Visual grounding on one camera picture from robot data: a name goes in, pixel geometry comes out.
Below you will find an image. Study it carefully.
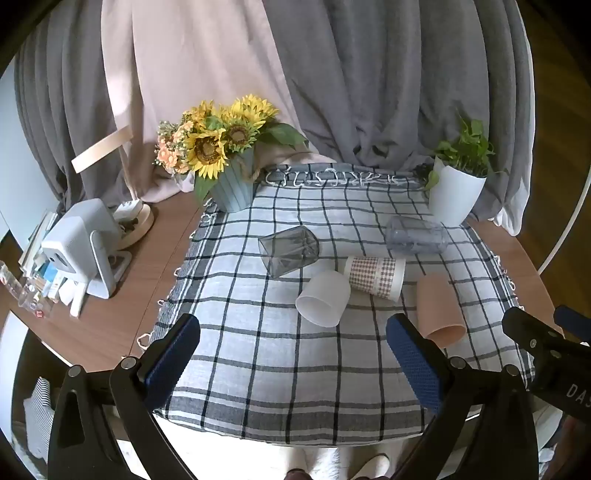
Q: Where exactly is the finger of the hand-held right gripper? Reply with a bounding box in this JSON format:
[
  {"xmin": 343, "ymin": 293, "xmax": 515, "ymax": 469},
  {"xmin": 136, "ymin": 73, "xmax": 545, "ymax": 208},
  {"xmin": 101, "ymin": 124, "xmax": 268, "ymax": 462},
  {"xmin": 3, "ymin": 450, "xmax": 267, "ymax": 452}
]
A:
[
  {"xmin": 502, "ymin": 307, "xmax": 585, "ymax": 370},
  {"xmin": 554, "ymin": 305, "xmax": 591, "ymax": 345}
]

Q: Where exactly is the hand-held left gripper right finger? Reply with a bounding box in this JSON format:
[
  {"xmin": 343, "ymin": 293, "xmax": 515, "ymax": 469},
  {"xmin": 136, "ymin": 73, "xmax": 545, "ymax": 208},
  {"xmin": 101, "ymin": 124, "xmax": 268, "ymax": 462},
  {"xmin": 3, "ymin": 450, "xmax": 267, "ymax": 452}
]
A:
[{"xmin": 386, "ymin": 314, "xmax": 539, "ymax": 480}]

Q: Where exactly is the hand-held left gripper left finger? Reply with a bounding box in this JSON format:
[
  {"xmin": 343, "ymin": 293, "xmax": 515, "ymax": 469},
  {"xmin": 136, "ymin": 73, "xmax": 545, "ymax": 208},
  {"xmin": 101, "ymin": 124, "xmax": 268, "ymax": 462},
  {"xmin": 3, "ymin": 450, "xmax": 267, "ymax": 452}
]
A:
[{"xmin": 48, "ymin": 314, "xmax": 201, "ymax": 480}]

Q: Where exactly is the pink cup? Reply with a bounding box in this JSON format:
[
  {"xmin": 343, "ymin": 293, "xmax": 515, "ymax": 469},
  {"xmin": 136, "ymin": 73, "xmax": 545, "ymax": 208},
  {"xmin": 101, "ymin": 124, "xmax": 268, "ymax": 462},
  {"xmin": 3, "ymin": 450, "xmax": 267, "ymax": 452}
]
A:
[{"xmin": 417, "ymin": 272, "xmax": 467, "ymax": 348}]

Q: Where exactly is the checked pattern paper cup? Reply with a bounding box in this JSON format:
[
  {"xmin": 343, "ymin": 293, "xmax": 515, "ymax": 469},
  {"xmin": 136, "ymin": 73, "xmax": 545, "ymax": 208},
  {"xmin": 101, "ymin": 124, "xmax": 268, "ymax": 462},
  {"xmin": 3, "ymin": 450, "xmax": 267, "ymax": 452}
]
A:
[{"xmin": 345, "ymin": 255, "xmax": 406, "ymax": 302}]

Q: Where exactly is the white frosted cup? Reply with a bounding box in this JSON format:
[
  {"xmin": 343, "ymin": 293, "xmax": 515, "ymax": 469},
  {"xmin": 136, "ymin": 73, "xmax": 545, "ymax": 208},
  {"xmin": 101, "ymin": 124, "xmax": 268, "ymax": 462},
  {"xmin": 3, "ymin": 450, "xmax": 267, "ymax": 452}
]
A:
[{"xmin": 295, "ymin": 270, "xmax": 350, "ymax": 328}]

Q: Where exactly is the clear ribbed plastic cup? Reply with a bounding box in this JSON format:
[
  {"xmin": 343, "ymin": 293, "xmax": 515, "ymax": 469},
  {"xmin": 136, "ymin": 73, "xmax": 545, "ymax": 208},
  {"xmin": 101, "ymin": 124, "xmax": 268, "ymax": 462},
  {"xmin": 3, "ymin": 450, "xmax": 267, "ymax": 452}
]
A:
[{"xmin": 385, "ymin": 215, "xmax": 450, "ymax": 256}]

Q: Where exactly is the grey transparent faceted cup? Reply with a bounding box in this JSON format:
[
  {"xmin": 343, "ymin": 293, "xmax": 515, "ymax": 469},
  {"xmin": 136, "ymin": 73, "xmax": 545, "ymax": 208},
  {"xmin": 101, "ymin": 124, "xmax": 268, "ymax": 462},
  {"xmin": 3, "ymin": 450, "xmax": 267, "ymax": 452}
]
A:
[{"xmin": 258, "ymin": 226, "xmax": 320, "ymax": 278}]

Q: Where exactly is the checked tablecloth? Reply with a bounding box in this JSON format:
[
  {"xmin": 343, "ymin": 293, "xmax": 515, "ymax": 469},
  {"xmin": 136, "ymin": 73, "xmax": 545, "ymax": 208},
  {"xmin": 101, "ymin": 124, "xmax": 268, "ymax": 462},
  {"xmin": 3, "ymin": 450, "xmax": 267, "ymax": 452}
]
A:
[{"xmin": 137, "ymin": 161, "xmax": 536, "ymax": 449}]

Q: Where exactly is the pale slipper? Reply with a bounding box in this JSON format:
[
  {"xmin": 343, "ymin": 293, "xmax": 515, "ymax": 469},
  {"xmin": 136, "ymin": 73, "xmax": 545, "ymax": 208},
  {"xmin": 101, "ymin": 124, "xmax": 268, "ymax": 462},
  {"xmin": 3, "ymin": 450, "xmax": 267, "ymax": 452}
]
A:
[{"xmin": 355, "ymin": 454, "xmax": 391, "ymax": 480}]

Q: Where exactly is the stack of books and boxes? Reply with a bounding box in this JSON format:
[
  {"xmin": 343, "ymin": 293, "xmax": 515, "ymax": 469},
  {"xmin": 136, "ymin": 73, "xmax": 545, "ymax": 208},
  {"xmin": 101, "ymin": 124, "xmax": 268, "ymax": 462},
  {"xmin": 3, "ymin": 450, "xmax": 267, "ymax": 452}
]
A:
[{"xmin": 18, "ymin": 210, "xmax": 89, "ymax": 319}]

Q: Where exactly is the striped cloth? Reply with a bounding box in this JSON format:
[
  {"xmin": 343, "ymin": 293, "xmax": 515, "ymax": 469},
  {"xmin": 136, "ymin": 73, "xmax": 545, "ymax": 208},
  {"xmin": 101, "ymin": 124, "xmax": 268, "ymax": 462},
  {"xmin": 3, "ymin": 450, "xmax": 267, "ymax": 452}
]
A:
[{"xmin": 22, "ymin": 376, "xmax": 57, "ymax": 459}]

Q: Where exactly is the white box-shaped device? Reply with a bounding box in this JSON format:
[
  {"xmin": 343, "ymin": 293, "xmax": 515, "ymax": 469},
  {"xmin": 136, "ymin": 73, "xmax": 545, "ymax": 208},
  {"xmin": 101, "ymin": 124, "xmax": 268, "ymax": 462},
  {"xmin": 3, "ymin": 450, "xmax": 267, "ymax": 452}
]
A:
[{"xmin": 41, "ymin": 198, "xmax": 122, "ymax": 299}]

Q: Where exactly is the white plant pot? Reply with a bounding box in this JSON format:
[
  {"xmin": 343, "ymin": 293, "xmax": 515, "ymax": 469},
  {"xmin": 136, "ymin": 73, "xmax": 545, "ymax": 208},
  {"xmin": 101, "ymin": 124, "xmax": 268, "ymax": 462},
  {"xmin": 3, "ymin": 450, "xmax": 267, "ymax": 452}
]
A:
[{"xmin": 428, "ymin": 155, "xmax": 488, "ymax": 226}]

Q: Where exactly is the clear plastic container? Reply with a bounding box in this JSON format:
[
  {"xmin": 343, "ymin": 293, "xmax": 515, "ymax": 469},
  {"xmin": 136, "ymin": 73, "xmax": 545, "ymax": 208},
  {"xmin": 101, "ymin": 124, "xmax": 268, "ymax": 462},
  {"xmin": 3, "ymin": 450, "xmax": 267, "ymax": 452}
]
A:
[{"xmin": 0, "ymin": 260, "xmax": 48, "ymax": 319}]

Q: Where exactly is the grey-blue ribbed flower pot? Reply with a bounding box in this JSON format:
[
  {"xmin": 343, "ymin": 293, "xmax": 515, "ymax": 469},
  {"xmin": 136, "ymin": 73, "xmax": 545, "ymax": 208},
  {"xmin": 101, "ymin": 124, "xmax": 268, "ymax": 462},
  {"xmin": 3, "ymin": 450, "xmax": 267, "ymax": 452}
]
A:
[{"xmin": 206, "ymin": 150, "xmax": 256, "ymax": 213}]

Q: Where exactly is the green leafy plant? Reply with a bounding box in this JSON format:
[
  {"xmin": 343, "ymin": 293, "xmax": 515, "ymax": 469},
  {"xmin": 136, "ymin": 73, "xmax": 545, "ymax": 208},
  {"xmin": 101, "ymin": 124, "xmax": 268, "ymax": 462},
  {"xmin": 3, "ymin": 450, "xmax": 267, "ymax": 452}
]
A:
[{"xmin": 424, "ymin": 110, "xmax": 509, "ymax": 191}]

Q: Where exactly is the sunflower bouquet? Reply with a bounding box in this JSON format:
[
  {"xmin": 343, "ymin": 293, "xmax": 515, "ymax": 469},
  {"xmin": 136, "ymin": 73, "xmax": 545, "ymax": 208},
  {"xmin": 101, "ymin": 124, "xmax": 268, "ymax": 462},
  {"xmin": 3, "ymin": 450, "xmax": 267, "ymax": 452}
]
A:
[{"xmin": 154, "ymin": 95, "xmax": 309, "ymax": 200}]

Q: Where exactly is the grey curtain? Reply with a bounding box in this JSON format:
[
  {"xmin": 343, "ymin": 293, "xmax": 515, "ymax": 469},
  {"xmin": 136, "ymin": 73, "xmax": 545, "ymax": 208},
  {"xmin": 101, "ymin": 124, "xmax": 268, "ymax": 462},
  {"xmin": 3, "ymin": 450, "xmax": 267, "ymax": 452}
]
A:
[{"xmin": 14, "ymin": 0, "xmax": 536, "ymax": 236}]

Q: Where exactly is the pale pink curtain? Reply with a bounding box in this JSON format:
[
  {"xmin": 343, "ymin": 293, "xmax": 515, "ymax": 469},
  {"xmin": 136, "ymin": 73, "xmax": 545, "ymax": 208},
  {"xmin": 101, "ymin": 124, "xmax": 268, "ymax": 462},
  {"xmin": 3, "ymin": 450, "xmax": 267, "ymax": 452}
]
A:
[{"xmin": 100, "ymin": 0, "xmax": 333, "ymax": 204}]

